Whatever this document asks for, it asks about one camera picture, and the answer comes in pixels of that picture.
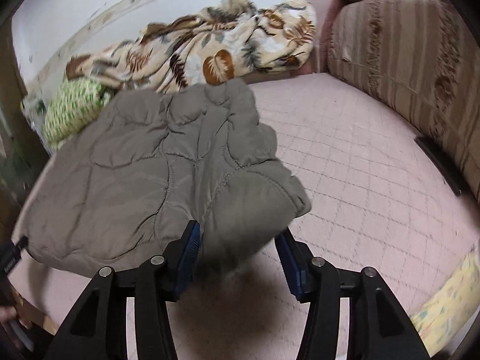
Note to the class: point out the leaf print blanket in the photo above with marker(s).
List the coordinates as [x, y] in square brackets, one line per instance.
[225, 45]

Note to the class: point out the pale tube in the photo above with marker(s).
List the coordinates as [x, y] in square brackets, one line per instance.
[22, 335]

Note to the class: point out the grey padded jacket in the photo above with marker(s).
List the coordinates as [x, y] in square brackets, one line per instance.
[150, 165]

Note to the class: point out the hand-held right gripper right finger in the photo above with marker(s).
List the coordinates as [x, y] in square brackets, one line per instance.
[290, 266]

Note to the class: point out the yellow patterned cloth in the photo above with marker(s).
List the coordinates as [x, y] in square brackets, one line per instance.
[450, 300]

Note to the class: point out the green patterned pillow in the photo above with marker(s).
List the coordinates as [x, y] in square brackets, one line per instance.
[71, 108]

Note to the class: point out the person's left hand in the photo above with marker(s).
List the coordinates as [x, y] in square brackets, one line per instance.
[6, 313]

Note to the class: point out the wooden bed frame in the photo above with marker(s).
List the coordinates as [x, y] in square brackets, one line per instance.
[37, 317]

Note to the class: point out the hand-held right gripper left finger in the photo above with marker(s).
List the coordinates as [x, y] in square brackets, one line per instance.
[187, 255]

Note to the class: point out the wooden wardrobe with glass door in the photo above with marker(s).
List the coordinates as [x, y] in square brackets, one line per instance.
[11, 120]

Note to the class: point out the shiny patterned sheet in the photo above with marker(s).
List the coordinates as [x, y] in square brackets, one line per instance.
[33, 112]

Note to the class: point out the striped sofa cushion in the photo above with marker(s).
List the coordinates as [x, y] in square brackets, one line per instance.
[412, 63]

